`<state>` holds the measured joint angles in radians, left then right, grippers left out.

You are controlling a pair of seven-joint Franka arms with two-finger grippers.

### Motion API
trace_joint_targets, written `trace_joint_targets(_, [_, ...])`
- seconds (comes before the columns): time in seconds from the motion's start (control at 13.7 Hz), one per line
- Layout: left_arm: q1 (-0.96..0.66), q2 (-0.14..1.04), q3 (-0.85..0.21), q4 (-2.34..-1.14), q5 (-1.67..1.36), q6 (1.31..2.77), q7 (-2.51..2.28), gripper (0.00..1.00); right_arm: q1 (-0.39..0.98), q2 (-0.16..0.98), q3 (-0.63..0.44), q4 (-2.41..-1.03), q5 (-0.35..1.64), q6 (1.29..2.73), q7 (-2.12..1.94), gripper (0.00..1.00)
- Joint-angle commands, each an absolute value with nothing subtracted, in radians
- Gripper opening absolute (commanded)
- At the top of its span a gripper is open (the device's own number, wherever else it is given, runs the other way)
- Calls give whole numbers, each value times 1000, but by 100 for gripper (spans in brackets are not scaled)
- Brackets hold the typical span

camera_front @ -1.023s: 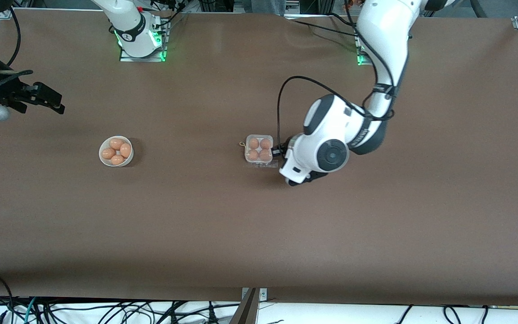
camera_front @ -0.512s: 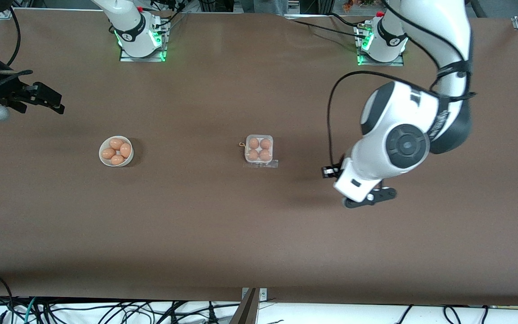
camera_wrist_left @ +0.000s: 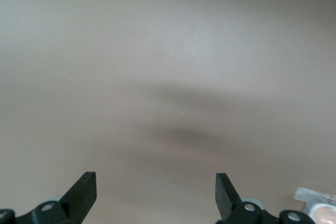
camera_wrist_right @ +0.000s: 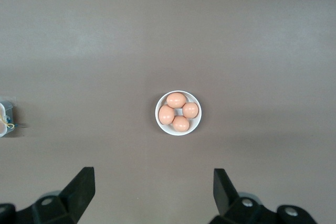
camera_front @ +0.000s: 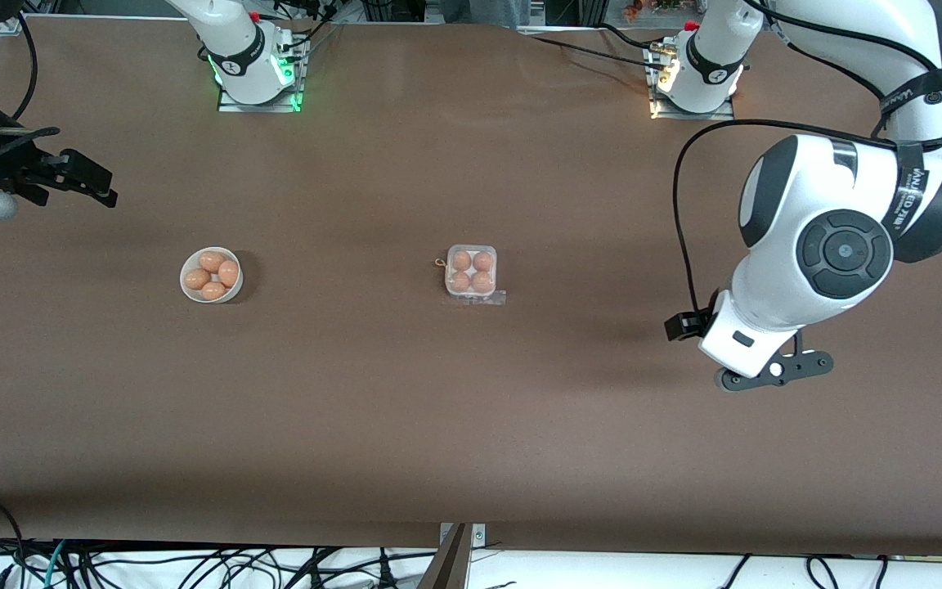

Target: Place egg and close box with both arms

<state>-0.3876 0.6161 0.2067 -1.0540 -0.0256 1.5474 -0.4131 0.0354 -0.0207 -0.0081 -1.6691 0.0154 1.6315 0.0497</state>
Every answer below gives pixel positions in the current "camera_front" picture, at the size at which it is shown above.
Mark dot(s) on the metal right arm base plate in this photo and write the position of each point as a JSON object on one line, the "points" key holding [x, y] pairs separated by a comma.
{"points": [[227, 106]]}

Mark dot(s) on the silver bracket plate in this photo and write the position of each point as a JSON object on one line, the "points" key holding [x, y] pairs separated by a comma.
{"points": [[479, 536]]}

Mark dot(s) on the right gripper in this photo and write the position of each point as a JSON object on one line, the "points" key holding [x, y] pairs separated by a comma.
{"points": [[6, 166]]}

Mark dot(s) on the brown egg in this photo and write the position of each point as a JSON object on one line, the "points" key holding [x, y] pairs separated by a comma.
{"points": [[197, 278], [461, 260], [229, 273], [212, 261], [482, 282], [459, 281], [482, 261], [213, 291]]}

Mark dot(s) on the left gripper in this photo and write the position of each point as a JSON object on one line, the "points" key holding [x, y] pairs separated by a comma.
{"points": [[684, 325]]}

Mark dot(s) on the white round bowl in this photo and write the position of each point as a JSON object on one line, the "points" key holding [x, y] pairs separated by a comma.
{"points": [[209, 299]]}

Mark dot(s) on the small metal corner bracket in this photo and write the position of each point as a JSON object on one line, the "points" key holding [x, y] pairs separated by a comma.
{"points": [[8, 24]]}

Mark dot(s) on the clear plastic egg box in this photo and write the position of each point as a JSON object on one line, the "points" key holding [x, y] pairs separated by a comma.
{"points": [[472, 271]]}

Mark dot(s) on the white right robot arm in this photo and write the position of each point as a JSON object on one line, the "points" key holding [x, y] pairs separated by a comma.
{"points": [[238, 57]]}

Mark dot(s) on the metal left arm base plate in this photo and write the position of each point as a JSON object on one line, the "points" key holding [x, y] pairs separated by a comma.
{"points": [[723, 115]]}

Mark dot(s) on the grey clothed person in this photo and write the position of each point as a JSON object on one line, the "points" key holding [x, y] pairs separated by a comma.
{"points": [[487, 10]]}

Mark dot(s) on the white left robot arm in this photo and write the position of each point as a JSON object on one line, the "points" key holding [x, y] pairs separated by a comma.
{"points": [[814, 188]]}

